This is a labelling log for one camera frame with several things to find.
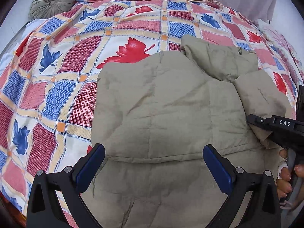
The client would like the olive green puffer jacket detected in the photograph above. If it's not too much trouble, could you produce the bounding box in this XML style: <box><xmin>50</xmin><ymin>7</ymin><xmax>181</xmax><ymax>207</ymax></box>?
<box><xmin>82</xmin><ymin>35</ymin><xmax>295</xmax><ymax>227</ymax></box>

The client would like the person right hand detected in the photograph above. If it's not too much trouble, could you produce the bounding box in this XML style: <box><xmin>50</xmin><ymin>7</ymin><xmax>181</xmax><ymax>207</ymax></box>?
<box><xmin>276</xmin><ymin>149</ymin><xmax>303</xmax><ymax>212</ymax></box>

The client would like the pink floral blanket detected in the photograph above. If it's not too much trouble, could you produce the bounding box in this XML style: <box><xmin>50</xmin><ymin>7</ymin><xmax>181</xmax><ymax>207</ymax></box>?
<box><xmin>254</xmin><ymin>19</ymin><xmax>303</xmax><ymax>85</ymax></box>

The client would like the leaf patterned patchwork quilt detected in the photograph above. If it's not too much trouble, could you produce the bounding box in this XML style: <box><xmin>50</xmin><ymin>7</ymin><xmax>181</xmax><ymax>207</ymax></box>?
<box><xmin>1</xmin><ymin>0</ymin><xmax>301</xmax><ymax>218</ymax></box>

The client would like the round green velvet cushion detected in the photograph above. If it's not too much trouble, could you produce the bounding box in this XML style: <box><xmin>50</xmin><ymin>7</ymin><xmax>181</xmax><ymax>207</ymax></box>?
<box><xmin>28</xmin><ymin>0</ymin><xmax>75</xmax><ymax>21</ymax></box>

